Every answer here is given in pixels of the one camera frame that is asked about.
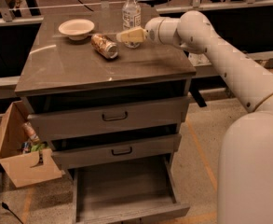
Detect clear plastic water bottle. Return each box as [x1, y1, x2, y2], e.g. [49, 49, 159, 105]
[121, 0, 142, 49]

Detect grey drawer cabinet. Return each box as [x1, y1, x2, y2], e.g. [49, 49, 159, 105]
[14, 7, 197, 173]

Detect grey bottom drawer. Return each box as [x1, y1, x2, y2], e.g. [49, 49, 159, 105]
[73, 156, 189, 224]

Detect grey top drawer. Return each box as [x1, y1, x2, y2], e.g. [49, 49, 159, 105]
[28, 96, 188, 141]

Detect left clear sanitizer bottle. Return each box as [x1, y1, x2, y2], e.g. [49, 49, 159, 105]
[188, 53, 200, 65]

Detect brown cardboard box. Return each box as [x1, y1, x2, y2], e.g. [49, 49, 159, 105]
[0, 101, 62, 188]

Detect brown soda can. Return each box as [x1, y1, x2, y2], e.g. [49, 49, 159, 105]
[91, 33, 118, 59]

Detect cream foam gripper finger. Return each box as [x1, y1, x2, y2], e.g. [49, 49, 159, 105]
[116, 26, 148, 43]

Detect grey drawer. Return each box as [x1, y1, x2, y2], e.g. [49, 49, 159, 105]
[28, 96, 188, 141]
[52, 133, 182, 170]
[73, 156, 189, 224]

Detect black cable on floor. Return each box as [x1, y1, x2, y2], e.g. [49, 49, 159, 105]
[0, 199, 24, 224]

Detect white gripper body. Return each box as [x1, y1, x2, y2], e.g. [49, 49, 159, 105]
[145, 17, 180, 45]

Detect grey middle drawer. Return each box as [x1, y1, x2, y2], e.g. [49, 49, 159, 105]
[52, 133, 182, 170]

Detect snack items in box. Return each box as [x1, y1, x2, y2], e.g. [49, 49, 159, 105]
[21, 122, 48, 154]

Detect white paper bowl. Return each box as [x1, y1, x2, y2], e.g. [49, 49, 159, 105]
[59, 19, 95, 41]

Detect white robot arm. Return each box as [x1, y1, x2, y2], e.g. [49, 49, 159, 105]
[116, 10, 273, 224]

